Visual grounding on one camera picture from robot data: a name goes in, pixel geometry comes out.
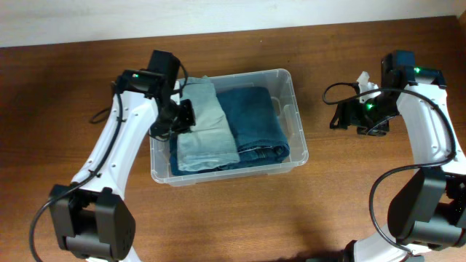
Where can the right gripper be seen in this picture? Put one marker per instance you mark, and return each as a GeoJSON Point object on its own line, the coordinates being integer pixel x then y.
{"type": "Point", "coordinates": [351, 113]}

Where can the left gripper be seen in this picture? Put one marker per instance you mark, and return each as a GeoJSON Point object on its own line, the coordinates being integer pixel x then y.
{"type": "Point", "coordinates": [166, 126]}

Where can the light blue jeans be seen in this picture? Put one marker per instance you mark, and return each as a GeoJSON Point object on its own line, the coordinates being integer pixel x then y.
{"type": "Point", "coordinates": [210, 143]}

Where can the clear plastic storage container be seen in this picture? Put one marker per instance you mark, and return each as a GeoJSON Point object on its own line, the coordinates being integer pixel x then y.
{"type": "Point", "coordinates": [280, 86]}

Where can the dark blue jeans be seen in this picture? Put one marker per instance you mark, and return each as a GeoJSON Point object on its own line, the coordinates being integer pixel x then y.
{"type": "Point", "coordinates": [255, 128]}

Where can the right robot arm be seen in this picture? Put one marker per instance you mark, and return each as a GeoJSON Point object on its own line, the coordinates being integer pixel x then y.
{"type": "Point", "coordinates": [428, 213]}

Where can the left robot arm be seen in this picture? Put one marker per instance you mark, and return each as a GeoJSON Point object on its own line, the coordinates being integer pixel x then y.
{"type": "Point", "coordinates": [90, 217]}

